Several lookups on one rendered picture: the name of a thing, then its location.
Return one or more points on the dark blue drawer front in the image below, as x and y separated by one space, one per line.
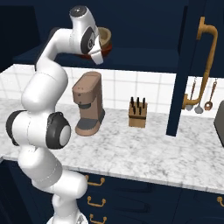
134 183
134 204
134 218

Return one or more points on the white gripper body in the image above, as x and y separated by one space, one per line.
98 56

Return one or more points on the dark blue cupboard door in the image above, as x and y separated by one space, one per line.
201 208

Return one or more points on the brown coffee machine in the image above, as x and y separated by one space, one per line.
89 96

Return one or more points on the red bowl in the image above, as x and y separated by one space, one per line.
106 52

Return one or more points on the dark blue open cabinet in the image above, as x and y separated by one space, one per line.
140 35

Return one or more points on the copper hanging spoon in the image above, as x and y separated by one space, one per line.
208 104

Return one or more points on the grey hanging spoon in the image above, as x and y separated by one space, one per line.
199 109

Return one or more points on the dark blue base cabinet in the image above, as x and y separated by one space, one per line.
20 192

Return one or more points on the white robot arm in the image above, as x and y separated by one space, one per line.
43 87

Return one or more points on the wooden knife block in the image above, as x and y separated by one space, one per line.
137 116

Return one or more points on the dark blue cabinet door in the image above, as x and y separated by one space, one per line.
182 64

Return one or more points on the tan wooden bowl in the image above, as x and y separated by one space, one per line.
106 34

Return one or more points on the grey hanging ladle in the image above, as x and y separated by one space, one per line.
190 102

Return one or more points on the grey toaster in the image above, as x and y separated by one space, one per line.
220 122

